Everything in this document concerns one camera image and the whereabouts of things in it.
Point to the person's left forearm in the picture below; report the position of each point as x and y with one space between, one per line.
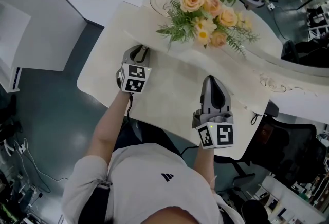
108 130

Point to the white power strip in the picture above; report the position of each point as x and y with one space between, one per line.
21 148

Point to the oval white-framed mirror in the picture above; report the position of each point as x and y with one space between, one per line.
295 25

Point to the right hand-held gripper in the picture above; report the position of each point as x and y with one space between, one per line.
226 134

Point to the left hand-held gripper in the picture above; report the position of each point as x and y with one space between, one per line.
133 79

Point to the person's black trouser leg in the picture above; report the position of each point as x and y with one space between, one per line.
154 138

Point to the person's white shirt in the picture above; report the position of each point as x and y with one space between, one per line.
144 187

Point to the white desk with shelves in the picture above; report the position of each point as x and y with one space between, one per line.
51 45

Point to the small black pouch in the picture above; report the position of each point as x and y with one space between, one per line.
258 115

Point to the person's right forearm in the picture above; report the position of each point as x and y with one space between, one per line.
204 166

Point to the black office chair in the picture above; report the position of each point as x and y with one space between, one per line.
290 153

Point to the cream ornate dressing table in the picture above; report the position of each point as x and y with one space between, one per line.
174 89

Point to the white work table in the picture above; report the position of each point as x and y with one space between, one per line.
282 192

